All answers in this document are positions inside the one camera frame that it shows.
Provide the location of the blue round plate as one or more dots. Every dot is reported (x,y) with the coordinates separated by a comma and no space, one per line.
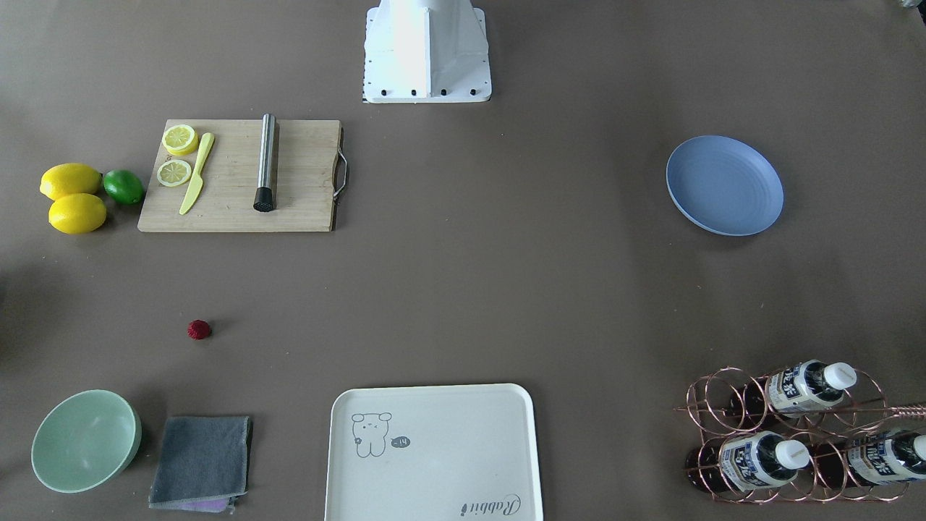
(724,186)

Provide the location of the red strawberry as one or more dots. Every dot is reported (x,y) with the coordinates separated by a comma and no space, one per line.
(199,330)

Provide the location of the wooden cutting board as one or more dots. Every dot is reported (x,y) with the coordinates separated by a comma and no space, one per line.
(303,175)

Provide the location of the cream rabbit tray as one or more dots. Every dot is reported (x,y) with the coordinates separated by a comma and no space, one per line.
(460,452)

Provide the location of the steel muddler black tip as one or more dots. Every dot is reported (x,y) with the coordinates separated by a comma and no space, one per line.
(264,195)

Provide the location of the yellow plastic knife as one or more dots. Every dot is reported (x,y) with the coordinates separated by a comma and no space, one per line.
(196,182)

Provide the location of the lemon slice lower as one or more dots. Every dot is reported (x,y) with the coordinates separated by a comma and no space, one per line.
(174,173)

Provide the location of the lemon half upper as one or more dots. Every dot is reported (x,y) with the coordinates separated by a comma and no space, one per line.
(180,140)

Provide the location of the grey folded cloth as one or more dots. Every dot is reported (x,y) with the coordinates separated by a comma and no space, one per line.
(203,464)

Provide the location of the green lime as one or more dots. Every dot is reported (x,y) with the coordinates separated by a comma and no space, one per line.
(123,187)

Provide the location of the dark drink bottle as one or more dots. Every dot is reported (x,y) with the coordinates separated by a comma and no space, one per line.
(761,460)
(894,456)
(808,387)

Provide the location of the dark drink bottle upper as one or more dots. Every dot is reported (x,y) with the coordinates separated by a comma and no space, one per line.
(808,387)

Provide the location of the yellow lemon near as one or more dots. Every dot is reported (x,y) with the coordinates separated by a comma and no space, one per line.
(78,213)

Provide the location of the yellow lemon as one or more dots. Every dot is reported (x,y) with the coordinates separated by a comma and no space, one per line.
(69,179)
(78,213)

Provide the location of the yellow lemon far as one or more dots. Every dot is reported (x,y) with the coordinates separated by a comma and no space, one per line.
(69,179)

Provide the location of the green bowl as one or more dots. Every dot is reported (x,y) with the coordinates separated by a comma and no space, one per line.
(85,441)

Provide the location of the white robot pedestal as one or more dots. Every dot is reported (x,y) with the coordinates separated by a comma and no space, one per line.
(426,52)

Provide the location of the copper wire bottle rack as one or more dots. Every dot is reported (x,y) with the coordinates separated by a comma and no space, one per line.
(715,403)

